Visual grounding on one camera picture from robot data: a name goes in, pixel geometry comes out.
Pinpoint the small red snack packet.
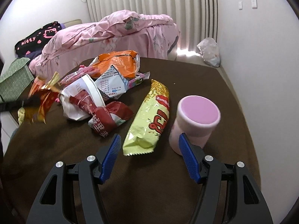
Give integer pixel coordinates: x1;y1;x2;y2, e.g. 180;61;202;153
17;72;61;125

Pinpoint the red white wrapper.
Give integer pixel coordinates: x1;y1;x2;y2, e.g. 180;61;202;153
70;90;134;137

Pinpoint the yellow red snack bag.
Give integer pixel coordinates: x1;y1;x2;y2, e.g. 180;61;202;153
123;79;170;156

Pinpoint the orange plastic bag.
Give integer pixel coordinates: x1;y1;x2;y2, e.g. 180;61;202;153
89;50;140;78

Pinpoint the pink long snack wrapper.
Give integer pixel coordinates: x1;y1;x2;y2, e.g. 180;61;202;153
58;65;101;86

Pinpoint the white blue printed package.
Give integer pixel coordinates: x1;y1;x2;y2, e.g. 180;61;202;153
95;65;129;99

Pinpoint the pink colourful candy wrapper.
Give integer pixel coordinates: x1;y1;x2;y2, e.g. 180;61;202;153
128;72;150;89

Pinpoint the green checked cloth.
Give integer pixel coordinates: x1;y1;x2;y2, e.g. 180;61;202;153
0;57;34;102

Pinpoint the white plastic jug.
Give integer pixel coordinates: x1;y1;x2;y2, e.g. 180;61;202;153
59;75;105;121

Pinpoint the black hello kitty pillow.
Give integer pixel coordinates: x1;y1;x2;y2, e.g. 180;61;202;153
15;21;65;58

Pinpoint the pink toy figure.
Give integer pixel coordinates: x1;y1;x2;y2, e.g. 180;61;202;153
58;65;94;87

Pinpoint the pink cylindrical cup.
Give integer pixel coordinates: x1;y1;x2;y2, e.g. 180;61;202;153
169;95;221;155

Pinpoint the beige headboard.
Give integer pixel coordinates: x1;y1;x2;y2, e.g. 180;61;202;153
63;19;82;28

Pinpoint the pink floral duvet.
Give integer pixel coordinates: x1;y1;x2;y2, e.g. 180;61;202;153
40;10;180;62

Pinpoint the pink bed with sheet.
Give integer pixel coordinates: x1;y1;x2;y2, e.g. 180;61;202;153
28;24;180;80

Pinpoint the white plastic bag on floor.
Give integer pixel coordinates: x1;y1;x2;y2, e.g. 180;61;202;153
197;38;221;68

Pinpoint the striped beige curtain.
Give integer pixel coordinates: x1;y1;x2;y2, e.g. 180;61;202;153
87;0;218;51

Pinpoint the white wall switch left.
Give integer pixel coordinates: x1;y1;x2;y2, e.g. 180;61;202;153
238;1;243;10

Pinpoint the white wall switch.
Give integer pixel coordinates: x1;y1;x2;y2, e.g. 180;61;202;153
238;1;243;10
251;0;258;9

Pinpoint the white wall switch right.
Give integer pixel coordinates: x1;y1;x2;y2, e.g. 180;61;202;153
251;0;258;9

